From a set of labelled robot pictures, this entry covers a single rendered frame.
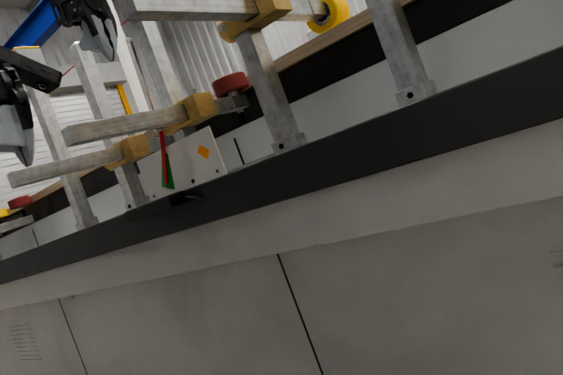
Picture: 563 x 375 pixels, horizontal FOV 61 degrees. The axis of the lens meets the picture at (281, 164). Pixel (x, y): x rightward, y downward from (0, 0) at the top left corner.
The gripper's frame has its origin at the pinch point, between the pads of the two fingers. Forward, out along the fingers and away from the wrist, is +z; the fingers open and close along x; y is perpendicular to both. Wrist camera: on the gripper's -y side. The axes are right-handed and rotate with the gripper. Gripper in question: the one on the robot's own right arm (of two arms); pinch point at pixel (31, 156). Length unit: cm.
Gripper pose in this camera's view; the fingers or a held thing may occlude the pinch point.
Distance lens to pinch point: 81.9
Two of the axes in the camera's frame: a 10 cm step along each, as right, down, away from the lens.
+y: -5.9, 2.3, -7.7
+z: 3.5, 9.4, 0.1
